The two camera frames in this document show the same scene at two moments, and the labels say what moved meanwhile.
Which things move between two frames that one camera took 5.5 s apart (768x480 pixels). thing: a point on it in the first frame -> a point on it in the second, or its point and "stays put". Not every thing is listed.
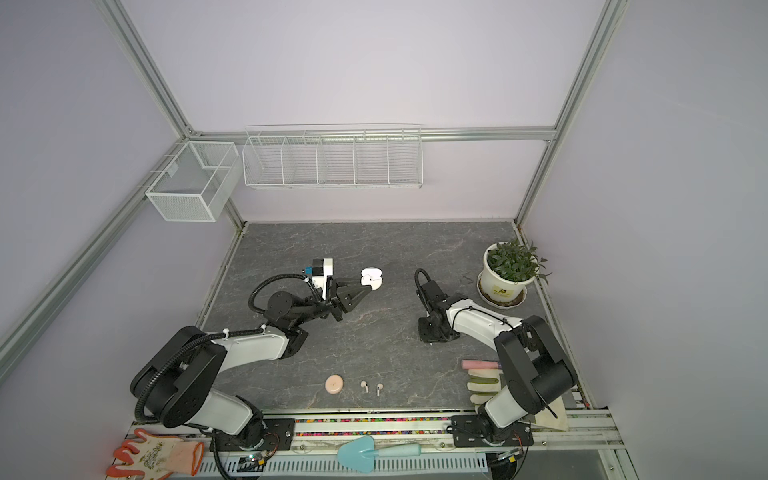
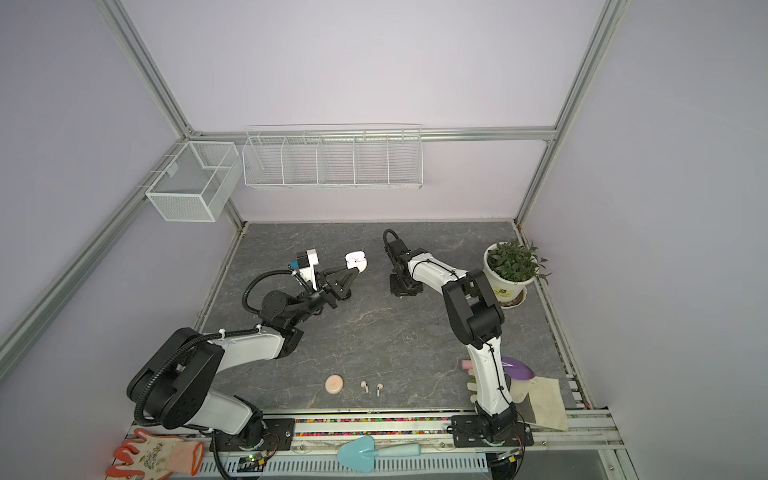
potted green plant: x=507 y=267 stays put
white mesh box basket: x=199 y=183 stays put
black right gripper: x=424 y=333 -> x=396 y=289
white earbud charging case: x=371 y=276 -> x=356 y=259
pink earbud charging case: x=334 y=384 stays put
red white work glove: x=156 y=458 stays put
